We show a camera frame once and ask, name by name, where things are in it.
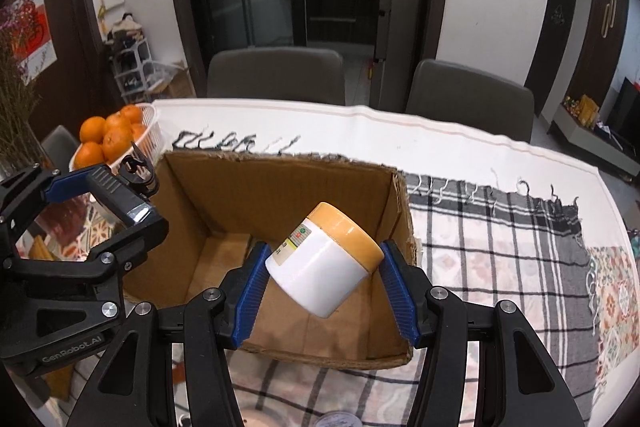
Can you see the white jar orange lid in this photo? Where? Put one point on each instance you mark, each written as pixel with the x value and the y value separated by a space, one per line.
pixel 322 262

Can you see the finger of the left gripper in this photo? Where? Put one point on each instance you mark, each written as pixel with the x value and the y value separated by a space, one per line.
pixel 144 230
pixel 28 191

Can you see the orange back right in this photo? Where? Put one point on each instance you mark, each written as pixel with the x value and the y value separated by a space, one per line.
pixel 92 130

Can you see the orange low small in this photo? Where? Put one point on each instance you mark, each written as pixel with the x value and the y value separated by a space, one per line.
pixel 133 113

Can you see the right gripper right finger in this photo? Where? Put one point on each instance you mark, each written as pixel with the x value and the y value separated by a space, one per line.
pixel 518 382

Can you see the brown cardboard box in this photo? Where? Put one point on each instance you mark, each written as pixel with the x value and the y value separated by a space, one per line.
pixel 219 205

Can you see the dried purple flowers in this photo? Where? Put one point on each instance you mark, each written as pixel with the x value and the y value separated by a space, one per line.
pixel 19 146

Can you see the orange front right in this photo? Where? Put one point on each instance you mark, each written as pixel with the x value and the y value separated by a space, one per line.
pixel 116 141

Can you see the grey plaid cloth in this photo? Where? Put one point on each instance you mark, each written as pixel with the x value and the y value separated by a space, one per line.
pixel 494 219

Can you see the grey chair right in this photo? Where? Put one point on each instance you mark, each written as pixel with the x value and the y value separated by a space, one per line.
pixel 449 92

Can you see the black television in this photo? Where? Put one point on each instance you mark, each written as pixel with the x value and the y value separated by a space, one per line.
pixel 625 116

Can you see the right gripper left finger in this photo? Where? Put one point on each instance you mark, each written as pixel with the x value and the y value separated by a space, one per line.
pixel 132 383

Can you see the grey chair left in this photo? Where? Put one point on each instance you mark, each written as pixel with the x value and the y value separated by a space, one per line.
pixel 281 73

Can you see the orange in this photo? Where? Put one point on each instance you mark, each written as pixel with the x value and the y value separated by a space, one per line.
pixel 92 130
pixel 89 154
pixel 116 141

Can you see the red fu calendar poster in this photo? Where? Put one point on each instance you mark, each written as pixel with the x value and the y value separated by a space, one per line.
pixel 32 34

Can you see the grey chair near vase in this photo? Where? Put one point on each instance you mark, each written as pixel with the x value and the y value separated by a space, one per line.
pixel 60 146

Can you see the white tv cabinet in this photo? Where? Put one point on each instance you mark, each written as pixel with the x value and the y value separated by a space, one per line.
pixel 591 142

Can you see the round blue white tin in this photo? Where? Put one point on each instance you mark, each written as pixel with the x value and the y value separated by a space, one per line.
pixel 338 419

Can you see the white shoe rack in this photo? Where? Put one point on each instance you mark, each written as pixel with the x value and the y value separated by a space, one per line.
pixel 132 69

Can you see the white fruit basket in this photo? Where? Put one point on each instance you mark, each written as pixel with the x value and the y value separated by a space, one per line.
pixel 147 136

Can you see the patterned floral table mat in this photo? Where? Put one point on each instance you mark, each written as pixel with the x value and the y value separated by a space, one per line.
pixel 614 305

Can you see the orange front left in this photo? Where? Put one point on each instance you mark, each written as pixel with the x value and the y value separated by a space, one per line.
pixel 89 154

